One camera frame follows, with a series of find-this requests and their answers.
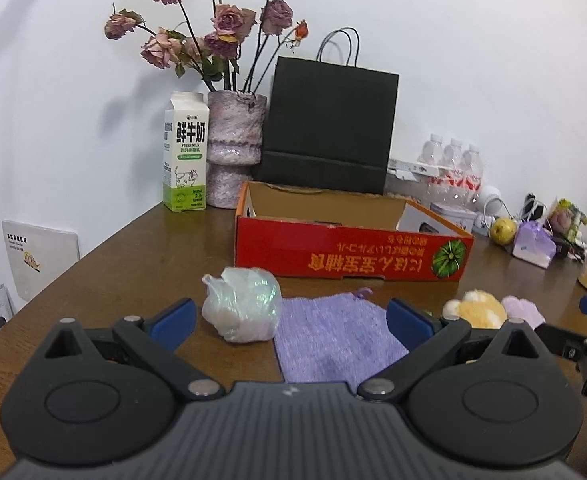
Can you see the purple tissue pack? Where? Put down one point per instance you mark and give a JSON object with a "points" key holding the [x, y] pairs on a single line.
{"points": [[534, 245]]}

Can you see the dried pink roses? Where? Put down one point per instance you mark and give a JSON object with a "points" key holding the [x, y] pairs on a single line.
{"points": [[228, 20]]}

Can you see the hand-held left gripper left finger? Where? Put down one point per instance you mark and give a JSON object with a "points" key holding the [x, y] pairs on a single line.
{"points": [[176, 322]]}

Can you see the iridescent plastic bag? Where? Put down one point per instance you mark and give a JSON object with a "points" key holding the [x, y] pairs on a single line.
{"points": [[246, 305]]}

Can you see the red cardboard box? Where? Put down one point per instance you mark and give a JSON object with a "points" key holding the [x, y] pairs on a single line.
{"points": [[323, 255]]}

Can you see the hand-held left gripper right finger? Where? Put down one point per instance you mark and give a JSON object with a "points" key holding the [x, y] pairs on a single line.
{"points": [[408, 322]]}

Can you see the white panel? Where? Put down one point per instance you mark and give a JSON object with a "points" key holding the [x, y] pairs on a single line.
{"points": [[43, 260]]}

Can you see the clear water bottle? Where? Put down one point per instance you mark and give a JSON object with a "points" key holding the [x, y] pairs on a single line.
{"points": [[452, 157], [471, 162], [432, 152]]}

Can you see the purple knitted cloth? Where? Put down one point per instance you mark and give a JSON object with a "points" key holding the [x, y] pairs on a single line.
{"points": [[323, 340]]}

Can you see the white flat box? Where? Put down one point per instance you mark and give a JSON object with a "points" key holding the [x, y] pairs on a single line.
{"points": [[413, 168]]}

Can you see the fluffy purple glove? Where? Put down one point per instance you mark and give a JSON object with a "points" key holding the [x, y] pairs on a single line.
{"points": [[523, 312]]}

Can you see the colourful snack bag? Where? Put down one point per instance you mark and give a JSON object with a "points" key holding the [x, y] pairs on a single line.
{"points": [[568, 220]]}

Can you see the small black box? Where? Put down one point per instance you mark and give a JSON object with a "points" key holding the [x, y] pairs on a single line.
{"points": [[562, 250]]}

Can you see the black paper bag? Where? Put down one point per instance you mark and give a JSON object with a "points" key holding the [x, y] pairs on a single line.
{"points": [[333, 120]]}

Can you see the yellow green fruit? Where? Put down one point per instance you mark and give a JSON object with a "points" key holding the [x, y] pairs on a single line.
{"points": [[503, 231]]}

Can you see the yellow white plush hamster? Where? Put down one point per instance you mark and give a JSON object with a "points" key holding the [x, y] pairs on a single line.
{"points": [[476, 312]]}

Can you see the purple mottled vase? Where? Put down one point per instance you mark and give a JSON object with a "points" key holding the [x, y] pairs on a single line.
{"points": [[236, 145]]}

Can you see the white green milk carton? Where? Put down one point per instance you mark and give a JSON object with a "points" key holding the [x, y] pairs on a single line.
{"points": [[186, 160]]}

